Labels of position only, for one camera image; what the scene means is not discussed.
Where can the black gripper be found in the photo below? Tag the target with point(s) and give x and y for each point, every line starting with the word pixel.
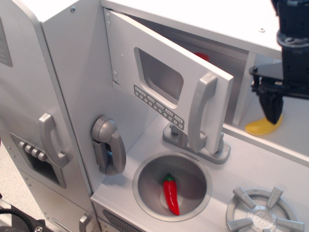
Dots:
pixel 290 77

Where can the white toy microwave door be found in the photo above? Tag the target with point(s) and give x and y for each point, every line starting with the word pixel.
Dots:
pixel 186 90

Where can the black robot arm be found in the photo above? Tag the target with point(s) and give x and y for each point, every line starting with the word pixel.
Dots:
pixel 293 18

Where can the red object inside microwave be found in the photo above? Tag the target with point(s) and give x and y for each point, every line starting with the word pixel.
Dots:
pixel 203 56

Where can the yellow toy banana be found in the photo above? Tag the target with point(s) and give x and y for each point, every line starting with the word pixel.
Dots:
pixel 263 126

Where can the grey toy faucet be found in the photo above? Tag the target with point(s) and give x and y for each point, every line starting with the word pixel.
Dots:
pixel 174 136

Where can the silver toy stove burner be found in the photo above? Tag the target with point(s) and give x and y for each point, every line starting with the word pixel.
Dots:
pixel 261 210

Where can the round silver toy sink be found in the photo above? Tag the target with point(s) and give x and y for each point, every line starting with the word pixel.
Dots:
pixel 194 185

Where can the red toy chili pepper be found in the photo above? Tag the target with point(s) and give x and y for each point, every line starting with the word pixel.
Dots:
pixel 170 194

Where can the grey oven vent panel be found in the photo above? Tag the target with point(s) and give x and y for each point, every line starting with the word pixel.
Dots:
pixel 119 223

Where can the grey toy ice dispenser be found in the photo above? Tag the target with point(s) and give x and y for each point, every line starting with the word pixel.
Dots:
pixel 38 161

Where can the grey lower door handle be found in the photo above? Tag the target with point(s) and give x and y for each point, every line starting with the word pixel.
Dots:
pixel 87 223

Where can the grey fridge door handle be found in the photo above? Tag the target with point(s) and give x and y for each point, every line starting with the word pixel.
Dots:
pixel 46 126

